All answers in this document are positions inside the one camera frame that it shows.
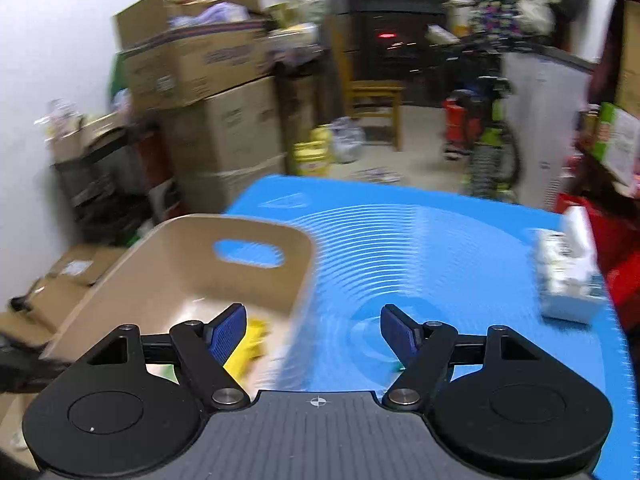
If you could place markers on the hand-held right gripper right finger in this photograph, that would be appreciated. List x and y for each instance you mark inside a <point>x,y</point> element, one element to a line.
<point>400,334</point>

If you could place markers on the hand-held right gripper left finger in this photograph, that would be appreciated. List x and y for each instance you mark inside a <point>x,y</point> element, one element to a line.
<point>227,334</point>

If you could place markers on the yellow tool with red knob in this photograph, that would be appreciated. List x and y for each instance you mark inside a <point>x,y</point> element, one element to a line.
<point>252,345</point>

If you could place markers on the beige plastic storage bin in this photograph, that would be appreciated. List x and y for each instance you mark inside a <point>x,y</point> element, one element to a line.
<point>170,270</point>

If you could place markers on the blue silicone mat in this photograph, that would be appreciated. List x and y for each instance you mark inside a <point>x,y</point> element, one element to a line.
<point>450,260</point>

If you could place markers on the plain brown cardboard box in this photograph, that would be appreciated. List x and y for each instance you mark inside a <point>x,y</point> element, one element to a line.
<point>235,190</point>

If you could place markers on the printed leaflet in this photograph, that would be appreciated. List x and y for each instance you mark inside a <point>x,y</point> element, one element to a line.
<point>375,176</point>

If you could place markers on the torn cardboard box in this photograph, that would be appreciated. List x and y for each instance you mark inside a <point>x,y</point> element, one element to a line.
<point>65,280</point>

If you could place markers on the white tissue box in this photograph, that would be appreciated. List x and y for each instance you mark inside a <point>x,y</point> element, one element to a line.
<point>565,275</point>

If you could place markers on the black utility cart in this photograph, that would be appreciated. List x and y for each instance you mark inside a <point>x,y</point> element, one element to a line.
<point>110,195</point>

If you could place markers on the clear plastic bag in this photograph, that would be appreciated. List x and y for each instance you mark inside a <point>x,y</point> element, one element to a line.
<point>347,142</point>

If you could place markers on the bicycle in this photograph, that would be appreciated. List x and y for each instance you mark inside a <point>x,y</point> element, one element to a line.
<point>487,150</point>

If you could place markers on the large brown cardboard box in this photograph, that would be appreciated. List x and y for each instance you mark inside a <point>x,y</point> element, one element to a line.
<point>225,125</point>

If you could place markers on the red container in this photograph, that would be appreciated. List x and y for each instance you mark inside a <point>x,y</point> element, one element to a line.
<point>457,125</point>

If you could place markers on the wooden chair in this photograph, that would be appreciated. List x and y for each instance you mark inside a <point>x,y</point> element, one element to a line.
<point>372,92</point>

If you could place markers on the white chest freezer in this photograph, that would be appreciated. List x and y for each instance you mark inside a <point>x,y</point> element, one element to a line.
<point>545,125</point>

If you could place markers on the open printed cardboard box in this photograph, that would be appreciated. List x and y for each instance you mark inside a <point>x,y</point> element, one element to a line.
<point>200,65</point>

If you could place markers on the green and white carton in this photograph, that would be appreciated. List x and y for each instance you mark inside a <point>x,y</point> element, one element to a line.
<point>620,145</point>

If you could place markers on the dark glass door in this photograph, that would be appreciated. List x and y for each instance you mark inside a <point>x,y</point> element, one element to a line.
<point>400,10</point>

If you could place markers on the floral cloth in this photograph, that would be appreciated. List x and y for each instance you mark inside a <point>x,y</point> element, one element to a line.
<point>500,10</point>

